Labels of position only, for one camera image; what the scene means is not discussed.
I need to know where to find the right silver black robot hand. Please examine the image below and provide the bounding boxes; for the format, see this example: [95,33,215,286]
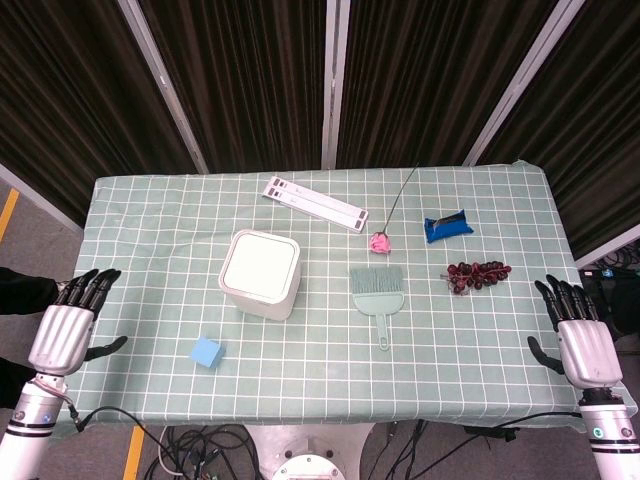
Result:
[527,273,625,389]

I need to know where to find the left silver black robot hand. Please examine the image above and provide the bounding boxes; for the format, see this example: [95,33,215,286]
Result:
[27,268,129,377]

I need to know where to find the blue foam cube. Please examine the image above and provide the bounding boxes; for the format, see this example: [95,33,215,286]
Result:
[189,335,226,371]

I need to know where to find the white square box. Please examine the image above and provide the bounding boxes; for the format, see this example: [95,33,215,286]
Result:
[218,228,303,322]

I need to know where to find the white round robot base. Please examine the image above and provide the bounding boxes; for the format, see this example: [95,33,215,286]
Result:
[244,423,377,480]

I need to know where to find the teal hand brush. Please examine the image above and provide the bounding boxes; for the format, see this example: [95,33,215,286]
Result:
[348,265,405,352]

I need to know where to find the green white checked tablecloth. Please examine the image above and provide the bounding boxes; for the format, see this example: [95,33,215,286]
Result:
[64,159,584,430]

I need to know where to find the dark red grape bunch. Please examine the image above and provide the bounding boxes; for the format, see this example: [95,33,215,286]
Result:
[439,260,513,297]

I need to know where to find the blue plastic packet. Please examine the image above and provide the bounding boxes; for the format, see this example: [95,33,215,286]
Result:
[423,208,475,245]

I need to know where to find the dark brown pleated curtain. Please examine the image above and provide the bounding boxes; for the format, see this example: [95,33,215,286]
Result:
[0,0,199,227]
[478,0,640,261]
[337,0,571,169]
[138,0,331,174]

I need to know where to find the pink artificial rose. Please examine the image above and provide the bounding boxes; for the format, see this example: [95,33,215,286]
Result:
[368,162,421,256]

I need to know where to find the white flat folding strip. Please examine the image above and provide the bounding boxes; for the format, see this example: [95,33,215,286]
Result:
[261,174,370,235]

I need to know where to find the thin black cable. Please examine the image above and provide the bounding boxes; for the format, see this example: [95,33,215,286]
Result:
[464,411,584,437]
[67,403,149,435]

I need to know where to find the black cable bundle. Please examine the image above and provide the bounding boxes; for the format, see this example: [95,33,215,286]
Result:
[144,424,261,480]
[382,419,481,480]
[579,249,640,301]

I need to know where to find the white partition rail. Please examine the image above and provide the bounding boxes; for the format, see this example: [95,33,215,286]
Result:
[574,238,640,272]
[0,162,84,236]

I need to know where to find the white partition post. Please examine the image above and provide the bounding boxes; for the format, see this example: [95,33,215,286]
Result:
[117,0,209,175]
[319,0,351,170]
[462,0,586,167]

